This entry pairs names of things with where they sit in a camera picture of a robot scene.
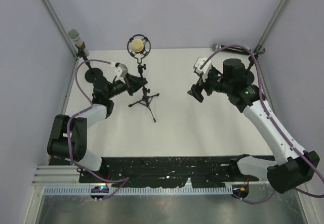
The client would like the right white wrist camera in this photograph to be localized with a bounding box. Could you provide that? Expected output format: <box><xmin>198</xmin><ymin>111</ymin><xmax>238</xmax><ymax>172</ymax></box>
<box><xmin>193</xmin><ymin>57</ymin><xmax>212</xmax><ymax>76</ymax></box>

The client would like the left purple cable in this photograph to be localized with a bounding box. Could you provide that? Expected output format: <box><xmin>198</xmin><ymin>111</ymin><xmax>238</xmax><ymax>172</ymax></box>
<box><xmin>67</xmin><ymin>59</ymin><xmax>130</xmax><ymax>202</ymax></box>

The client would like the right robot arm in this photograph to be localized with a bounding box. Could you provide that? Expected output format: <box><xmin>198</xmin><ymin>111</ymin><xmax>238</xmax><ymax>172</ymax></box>
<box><xmin>188</xmin><ymin>57</ymin><xmax>319</xmax><ymax>194</ymax></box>

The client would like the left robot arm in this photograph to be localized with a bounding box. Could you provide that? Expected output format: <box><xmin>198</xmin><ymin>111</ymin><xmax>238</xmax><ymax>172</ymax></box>
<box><xmin>47</xmin><ymin>72</ymin><xmax>147</xmax><ymax>183</ymax></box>

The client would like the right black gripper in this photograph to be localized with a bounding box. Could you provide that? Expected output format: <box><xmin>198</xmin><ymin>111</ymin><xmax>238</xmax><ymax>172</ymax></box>
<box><xmin>188</xmin><ymin>67</ymin><xmax>232</xmax><ymax>102</ymax></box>

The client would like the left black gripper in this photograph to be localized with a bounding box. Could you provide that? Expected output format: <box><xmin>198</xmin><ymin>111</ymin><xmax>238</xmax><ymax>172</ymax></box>
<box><xmin>106</xmin><ymin>73</ymin><xmax>147</xmax><ymax>99</ymax></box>

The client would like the black tripod stand with shockmount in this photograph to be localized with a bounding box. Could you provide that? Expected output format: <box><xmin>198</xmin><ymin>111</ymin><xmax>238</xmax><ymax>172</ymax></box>
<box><xmin>127</xmin><ymin>34</ymin><xmax>160</xmax><ymax>123</ymax></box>

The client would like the cream condenser microphone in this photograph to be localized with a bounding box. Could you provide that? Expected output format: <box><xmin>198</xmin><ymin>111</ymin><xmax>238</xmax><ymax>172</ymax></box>
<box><xmin>131</xmin><ymin>38</ymin><xmax>145</xmax><ymax>53</ymax></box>

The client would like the black round-base mic stand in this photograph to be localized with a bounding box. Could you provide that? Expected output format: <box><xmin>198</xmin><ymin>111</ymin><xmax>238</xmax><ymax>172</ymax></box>
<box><xmin>246</xmin><ymin>45</ymin><xmax>266</xmax><ymax>85</ymax></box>

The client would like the black silver handheld microphone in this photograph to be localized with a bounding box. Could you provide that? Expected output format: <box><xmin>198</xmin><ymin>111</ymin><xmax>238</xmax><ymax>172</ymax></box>
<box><xmin>211</xmin><ymin>43</ymin><xmax>249</xmax><ymax>55</ymax></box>

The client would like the rear black round-base stand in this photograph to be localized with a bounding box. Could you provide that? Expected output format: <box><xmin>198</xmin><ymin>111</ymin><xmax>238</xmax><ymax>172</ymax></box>
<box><xmin>76</xmin><ymin>43</ymin><xmax>103</xmax><ymax>83</ymax></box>

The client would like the grey microphone on stand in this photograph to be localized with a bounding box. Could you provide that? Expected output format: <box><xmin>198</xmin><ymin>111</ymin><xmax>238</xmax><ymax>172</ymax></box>
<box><xmin>68</xmin><ymin>29</ymin><xmax>90</xmax><ymax>57</ymax></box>

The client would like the white slotted cable duct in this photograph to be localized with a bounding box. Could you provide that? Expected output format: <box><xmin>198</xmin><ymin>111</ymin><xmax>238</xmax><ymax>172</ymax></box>
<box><xmin>43</xmin><ymin>185</ymin><xmax>233</xmax><ymax>196</ymax></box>

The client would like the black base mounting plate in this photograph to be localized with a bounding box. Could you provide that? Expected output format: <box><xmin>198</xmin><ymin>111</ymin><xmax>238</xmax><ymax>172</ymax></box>
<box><xmin>78</xmin><ymin>155</ymin><xmax>261</xmax><ymax>188</ymax></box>

